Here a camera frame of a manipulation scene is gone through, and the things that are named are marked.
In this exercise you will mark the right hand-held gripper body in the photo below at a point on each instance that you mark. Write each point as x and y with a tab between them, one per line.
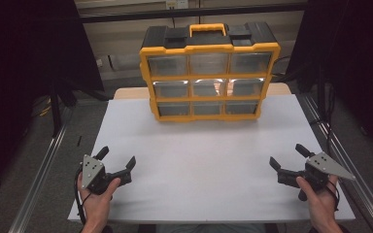
320	165

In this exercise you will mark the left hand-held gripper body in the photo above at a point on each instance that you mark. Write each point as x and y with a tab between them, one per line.
94	174

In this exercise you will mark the person's left hand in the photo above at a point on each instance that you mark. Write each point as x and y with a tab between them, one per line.
97	207

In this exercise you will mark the person's right hand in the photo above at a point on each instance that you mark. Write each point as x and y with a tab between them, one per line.
320	204

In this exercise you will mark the small black floor object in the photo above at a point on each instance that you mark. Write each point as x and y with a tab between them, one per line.
79	140

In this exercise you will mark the black metal stand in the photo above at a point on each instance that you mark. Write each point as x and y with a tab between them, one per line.
323	97
55	110

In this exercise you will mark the wooden table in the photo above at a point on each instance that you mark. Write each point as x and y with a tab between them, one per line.
131	93

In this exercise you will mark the white table cover board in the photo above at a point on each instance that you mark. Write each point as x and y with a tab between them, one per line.
200	161

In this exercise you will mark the person's grey lap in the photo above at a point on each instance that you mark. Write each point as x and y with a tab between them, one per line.
210	228

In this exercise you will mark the set of clear plastic drawers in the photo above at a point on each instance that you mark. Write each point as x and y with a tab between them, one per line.
207	88

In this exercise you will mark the black curtain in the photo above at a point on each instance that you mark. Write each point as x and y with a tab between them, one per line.
356	58
19	64

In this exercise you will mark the yellow and black drawer organizer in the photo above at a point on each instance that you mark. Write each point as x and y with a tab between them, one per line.
210	42

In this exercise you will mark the black horizontal bar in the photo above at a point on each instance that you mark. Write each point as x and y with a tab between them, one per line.
191	13

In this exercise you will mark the aluminium floor rail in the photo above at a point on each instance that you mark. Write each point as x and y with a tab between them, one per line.
346	155
39	171

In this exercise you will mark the white wall outlet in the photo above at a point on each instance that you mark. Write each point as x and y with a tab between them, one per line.
176	4

